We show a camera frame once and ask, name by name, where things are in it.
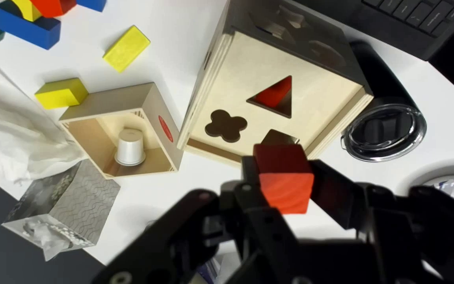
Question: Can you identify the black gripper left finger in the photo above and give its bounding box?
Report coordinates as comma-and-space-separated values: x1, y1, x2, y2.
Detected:
91, 157, 312, 284

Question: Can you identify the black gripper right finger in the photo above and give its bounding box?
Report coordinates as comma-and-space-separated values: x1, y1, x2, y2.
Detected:
296, 160, 454, 284

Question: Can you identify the orange-red wooden cube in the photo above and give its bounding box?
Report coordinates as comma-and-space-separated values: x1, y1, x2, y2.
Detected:
252, 141, 315, 217

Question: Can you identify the white cylinder block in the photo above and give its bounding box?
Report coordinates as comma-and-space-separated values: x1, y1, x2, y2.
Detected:
113, 128, 146, 169

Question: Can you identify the silver cube box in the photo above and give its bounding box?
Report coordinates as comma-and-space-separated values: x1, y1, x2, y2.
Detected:
0, 160, 122, 264

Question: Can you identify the small open wooden box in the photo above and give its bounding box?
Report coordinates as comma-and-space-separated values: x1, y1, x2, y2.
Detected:
58, 81, 184, 179

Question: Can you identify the wooden shape sorter box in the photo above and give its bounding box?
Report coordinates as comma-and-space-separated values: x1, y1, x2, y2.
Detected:
176, 0, 375, 166

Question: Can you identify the yellow wooden block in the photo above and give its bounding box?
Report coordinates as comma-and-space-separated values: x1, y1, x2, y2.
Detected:
33, 76, 89, 113
9, 0, 42, 24
100, 24, 152, 75

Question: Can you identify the blue wooden block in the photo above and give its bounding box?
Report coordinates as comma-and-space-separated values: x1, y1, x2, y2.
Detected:
0, 0, 63, 53
75, 0, 108, 15

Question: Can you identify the black tumbler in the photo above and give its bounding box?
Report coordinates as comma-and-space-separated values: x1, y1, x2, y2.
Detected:
340, 40, 428, 163

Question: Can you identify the white crumpled tissue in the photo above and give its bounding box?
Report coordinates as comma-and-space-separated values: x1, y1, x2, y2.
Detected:
0, 67, 88, 203

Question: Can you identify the black laptop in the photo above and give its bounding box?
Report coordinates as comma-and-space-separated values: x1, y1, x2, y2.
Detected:
294, 0, 454, 94

